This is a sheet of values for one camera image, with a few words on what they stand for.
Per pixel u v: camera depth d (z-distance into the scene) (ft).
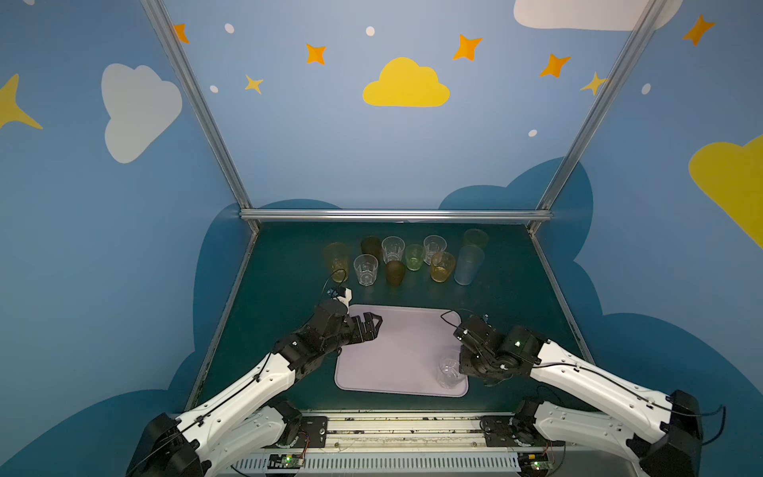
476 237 3.34
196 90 2.68
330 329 2.04
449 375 2.69
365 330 2.31
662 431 1.32
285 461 2.31
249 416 1.59
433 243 3.61
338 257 3.24
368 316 2.35
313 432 2.44
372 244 3.44
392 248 3.64
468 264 3.34
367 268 3.44
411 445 2.40
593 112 2.89
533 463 2.34
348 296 2.44
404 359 2.89
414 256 3.55
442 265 3.51
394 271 3.45
